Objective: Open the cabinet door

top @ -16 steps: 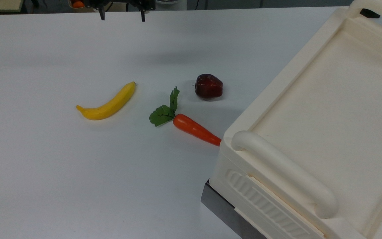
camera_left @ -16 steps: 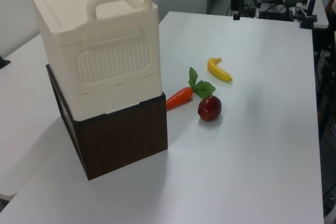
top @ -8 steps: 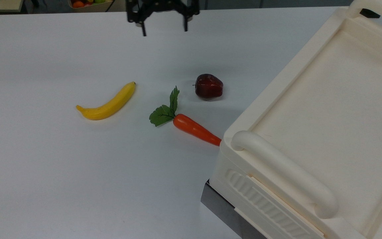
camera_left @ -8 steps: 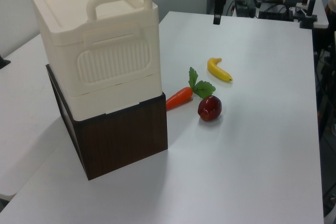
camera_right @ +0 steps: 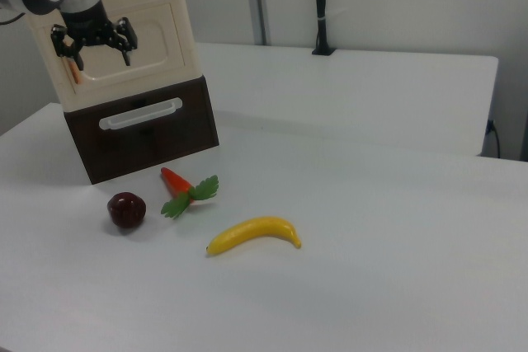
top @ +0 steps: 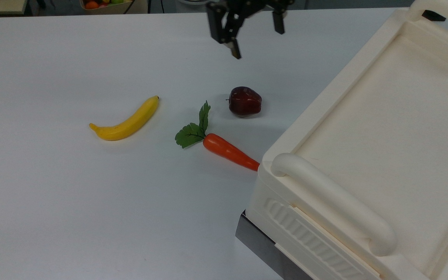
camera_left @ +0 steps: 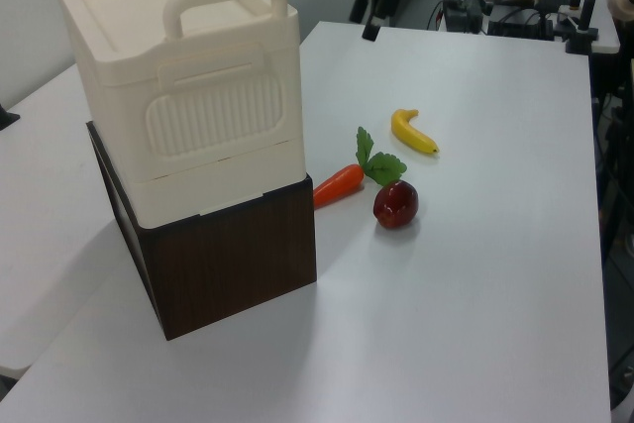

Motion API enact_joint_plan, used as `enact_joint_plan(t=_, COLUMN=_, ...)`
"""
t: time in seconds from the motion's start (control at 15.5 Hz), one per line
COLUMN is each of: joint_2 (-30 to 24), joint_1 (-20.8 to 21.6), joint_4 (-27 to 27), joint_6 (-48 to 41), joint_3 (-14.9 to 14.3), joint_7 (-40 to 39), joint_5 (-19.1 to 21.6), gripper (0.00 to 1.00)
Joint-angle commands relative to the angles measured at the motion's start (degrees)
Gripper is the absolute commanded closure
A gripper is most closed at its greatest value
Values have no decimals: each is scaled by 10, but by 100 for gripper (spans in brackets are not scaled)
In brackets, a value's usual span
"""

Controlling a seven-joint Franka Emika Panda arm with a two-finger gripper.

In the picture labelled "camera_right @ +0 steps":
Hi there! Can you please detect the cream cabinet door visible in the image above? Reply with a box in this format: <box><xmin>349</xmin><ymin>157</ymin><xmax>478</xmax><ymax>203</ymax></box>
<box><xmin>60</xmin><ymin>1</ymin><xmax>186</xmax><ymax>96</ymax></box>

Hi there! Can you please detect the yellow banana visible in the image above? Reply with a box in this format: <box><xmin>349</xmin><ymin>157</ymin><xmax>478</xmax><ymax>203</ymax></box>
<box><xmin>205</xmin><ymin>215</ymin><xmax>303</xmax><ymax>258</ymax></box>

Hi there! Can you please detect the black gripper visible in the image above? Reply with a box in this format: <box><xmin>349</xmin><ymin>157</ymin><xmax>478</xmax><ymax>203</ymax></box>
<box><xmin>50</xmin><ymin>0</ymin><xmax>139</xmax><ymax>71</ymax></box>

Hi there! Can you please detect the black power cable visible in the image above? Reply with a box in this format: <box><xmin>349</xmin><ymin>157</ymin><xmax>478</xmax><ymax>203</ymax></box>
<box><xmin>486</xmin><ymin>119</ymin><xmax>502</xmax><ymax>159</ymax></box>

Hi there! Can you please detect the cream plastic cabinet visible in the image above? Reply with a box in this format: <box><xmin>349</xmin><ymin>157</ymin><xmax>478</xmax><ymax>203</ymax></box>
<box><xmin>26</xmin><ymin>0</ymin><xmax>202</xmax><ymax>115</ymax></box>

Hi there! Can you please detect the orange carrot with green leaves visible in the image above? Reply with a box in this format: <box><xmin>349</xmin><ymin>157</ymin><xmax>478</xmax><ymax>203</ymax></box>
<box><xmin>159</xmin><ymin>167</ymin><xmax>220</xmax><ymax>220</ymax></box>

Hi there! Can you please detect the dark red apple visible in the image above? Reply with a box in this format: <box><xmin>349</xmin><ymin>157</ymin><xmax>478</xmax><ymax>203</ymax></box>
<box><xmin>106</xmin><ymin>191</ymin><xmax>148</xmax><ymax>230</ymax></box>

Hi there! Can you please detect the white drawer handle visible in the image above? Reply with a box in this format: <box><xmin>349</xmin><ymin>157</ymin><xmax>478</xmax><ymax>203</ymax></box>
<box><xmin>98</xmin><ymin>96</ymin><xmax>183</xmax><ymax>131</ymax></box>

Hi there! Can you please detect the dark brown drawer unit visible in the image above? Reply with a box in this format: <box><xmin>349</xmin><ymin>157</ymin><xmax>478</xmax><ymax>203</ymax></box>
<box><xmin>64</xmin><ymin>74</ymin><xmax>220</xmax><ymax>185</ymax></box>

